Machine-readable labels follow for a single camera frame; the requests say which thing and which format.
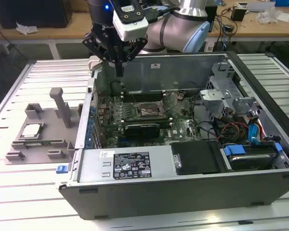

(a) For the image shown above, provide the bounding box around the silver power supply unit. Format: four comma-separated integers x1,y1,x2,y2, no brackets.
77,145,174,183

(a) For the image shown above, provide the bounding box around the black rating label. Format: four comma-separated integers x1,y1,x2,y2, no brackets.
113,151,150,180

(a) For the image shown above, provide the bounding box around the silver metal drive cage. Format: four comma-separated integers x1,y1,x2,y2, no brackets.
198,61,259,121

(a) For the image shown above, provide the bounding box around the CPU socket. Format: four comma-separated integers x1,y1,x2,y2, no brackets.
135,100,166,119

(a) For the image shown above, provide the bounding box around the grey case latch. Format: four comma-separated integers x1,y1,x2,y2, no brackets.
88,55,105,71

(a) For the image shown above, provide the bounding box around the black round case speaker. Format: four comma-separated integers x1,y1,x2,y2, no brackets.
110,81,125,95

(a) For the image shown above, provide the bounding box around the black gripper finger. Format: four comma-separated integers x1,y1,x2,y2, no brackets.
81,32,120,77
119,38,148,77

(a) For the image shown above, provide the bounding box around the crumpled clear plastic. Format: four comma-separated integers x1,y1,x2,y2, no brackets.
256,6,280,25

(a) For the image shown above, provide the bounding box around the hard disk in blue carrier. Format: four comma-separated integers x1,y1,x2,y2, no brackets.
223,142,284,172

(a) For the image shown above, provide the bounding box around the black camera cable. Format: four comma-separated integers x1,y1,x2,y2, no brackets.
144,6,182,24

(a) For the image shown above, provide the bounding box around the white crumpled paper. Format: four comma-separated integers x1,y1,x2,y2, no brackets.
15,21,39,35

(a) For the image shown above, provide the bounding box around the blue flat data wire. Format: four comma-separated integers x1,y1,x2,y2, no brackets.
248,122,263,146

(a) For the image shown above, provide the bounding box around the grey parts rack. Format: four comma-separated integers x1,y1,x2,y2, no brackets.
5,87,84,166

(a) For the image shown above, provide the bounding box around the coloured power wire bundle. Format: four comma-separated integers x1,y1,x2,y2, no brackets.
220,121,249,141

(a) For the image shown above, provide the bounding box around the silver CPU chip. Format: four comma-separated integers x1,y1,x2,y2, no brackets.
21,124,43,139

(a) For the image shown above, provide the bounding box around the green motherboard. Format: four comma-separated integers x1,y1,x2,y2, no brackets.
96,91,204,149

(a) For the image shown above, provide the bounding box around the wooden desk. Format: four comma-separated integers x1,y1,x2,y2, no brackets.
0,0,289,46

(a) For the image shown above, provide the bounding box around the small black cube device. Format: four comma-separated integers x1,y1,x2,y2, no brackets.
230,6,247,22

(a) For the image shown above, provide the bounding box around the large black box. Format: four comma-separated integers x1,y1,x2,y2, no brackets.
0,0,73,30

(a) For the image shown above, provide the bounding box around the thin metal locking lever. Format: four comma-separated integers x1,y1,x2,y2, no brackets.
163,100,181,115
131,93,140,108

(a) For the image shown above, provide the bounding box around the black PC case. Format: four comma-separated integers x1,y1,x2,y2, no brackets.
58,51,289,221

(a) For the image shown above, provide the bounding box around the tall black box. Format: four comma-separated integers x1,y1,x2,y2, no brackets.
207,4,219,33

